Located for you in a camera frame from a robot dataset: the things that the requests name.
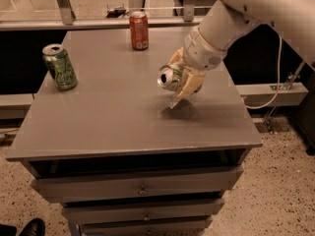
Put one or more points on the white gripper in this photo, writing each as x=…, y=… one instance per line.
x=203, y=54

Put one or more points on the white green 7up can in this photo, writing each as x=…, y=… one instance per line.
x=169, y=77

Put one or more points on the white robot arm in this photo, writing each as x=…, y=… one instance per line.
x=292, y=20

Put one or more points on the orange soda can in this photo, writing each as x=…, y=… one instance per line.
x=139, y=30

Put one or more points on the green soda can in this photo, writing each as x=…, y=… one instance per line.
x=59, y=66

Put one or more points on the small black floor device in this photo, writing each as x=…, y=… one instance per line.
x=116, y=12

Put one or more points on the grey drawer cabinet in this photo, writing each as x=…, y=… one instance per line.
x=116, y=157

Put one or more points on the grey metal railing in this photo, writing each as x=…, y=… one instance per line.
x=89, y=14

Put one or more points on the black shoe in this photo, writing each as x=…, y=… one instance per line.
x=35, y=227

